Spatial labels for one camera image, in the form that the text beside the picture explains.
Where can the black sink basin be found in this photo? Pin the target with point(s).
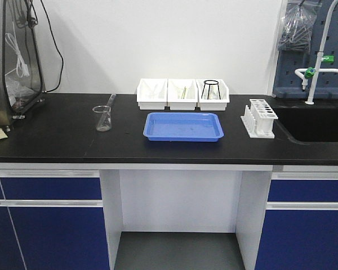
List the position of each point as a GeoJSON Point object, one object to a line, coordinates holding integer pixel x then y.
{"type": "Point", "coordinates": [310, 124]}

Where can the black wire tripod stand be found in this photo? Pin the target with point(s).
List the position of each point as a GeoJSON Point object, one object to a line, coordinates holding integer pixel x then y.
{"type": "Point", "coordinates": [206, 83]}

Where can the blue cabinet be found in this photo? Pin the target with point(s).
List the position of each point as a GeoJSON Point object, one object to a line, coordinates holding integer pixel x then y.
{"type": "Point", "coordinates": [300, 229]}
{"type": "Point", "coordinates": [52, 221]}

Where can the right white storage bin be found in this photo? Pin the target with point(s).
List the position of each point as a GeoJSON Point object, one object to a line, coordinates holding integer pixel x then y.
{"type": "Point", "coordinates": [213, 105]}

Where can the clear bag of pegs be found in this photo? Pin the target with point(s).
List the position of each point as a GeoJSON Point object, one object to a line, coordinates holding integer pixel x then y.
{"type": "Point", "coordinates": [297, 26]}

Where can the glass flask in right bin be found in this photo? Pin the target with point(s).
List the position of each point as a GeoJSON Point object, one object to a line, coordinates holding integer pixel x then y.
{"type": "Point", "coordinates": [212, 92]}

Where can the left white storage bin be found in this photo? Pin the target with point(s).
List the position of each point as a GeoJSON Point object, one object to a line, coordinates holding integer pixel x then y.
{"type": "Point", "coordinates": [152, 94]}

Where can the white test tube rack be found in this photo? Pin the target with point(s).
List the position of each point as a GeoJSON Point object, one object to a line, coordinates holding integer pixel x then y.
{"type": "Point", "coordinates": [258, 119]}

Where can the yellow green dropper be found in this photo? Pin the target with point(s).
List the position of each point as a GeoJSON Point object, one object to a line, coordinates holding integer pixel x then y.
{"type": "Point", "coordinates": [183, 93]}

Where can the clear glass beaker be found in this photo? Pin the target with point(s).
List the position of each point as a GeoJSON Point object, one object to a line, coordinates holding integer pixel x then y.
{"type": "Point", "coordinates": [103, 118]}

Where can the clear glass test tube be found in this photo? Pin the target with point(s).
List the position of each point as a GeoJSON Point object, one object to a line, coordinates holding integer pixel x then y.
{"type": "Point", "coordinates": [109, 105]}

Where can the left blue cabinet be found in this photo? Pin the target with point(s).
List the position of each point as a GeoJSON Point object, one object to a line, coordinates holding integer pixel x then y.
{"type": "Point", "coordinates": [52, 221]}

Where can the blue plastic tray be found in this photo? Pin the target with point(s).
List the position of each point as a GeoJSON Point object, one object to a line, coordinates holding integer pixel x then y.
{"type": "Point", "coordinates": [183, 126]}

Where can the blue pegboard drying rack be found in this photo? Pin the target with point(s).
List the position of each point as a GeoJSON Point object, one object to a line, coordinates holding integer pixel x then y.
{"type": "Point", "coordinates": [287, 84]}

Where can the white storage bin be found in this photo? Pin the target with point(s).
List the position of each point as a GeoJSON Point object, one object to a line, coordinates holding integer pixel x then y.
{"type": "Point", "coordinates": [174, 91]}
{"type": "Point", "coordinates": [213, 105]}
{"type": "Point", "coordinates": [152, 94]}

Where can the right blue cabinet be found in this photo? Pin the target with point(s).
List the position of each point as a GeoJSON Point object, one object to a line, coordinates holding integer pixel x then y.
{"type": "Point", "coordinates": [300, 229]}

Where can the middle white storage bin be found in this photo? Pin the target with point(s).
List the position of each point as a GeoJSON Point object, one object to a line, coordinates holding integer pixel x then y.
{"type": "Point", "coordinates": [174, 91]}

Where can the white gooseneck lab faucet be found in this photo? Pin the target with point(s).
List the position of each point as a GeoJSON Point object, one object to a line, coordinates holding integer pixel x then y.
{"type": "Point", "coordinates": [313, 72]}

